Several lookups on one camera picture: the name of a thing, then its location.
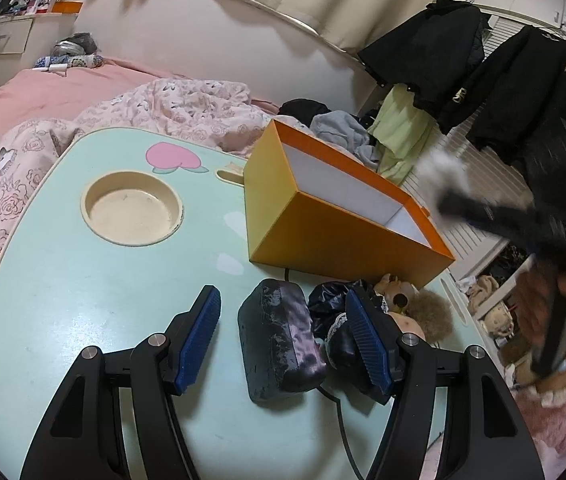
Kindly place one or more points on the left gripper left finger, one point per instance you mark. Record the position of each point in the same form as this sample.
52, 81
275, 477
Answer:
80, 435

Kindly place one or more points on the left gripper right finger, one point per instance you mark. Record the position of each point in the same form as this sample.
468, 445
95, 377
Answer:
484, 436

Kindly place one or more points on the white fluffy pouch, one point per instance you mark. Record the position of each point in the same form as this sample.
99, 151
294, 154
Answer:
439, 171

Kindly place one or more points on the tan plush bear toy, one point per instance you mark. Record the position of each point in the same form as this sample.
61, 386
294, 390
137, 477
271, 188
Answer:
429, 317

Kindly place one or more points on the black satin frilly cloth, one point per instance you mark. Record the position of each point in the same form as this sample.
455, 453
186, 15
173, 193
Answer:
327, 308

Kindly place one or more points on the dark purple brocade pouch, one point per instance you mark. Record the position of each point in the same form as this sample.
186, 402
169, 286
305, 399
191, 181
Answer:
281, 357

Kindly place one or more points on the orange cardboard box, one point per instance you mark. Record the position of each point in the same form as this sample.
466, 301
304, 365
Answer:
312, 209

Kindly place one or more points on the big-head doll keychain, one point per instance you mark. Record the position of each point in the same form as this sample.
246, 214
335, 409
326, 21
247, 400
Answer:
397, 294

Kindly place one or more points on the person right hand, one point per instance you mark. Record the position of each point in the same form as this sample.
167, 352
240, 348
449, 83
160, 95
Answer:
533, 294

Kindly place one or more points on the black hanging jacket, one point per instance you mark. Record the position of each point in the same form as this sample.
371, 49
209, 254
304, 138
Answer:
434, 54
518, 94

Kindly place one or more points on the yellow-green hanging garment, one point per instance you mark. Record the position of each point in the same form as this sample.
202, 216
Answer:
403, 132

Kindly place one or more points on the mint cartoon lap table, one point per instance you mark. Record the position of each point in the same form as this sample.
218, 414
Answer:
63, 288

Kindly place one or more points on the grey clothes pile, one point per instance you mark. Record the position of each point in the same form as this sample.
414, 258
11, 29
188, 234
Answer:
343, 130

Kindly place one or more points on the black clothing on bed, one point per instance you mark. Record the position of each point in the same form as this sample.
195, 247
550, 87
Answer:
304, 110

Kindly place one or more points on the pink bed sheet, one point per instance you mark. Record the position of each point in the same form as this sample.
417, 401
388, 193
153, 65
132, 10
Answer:
38, 95

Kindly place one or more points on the pink floral quilt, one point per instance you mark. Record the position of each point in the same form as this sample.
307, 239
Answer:
63, 124

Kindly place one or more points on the striped folded clothes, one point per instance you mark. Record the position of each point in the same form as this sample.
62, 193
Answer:
79, 50

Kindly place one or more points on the white drawer cabinet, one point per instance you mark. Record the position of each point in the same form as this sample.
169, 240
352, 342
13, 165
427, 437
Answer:
26, 38

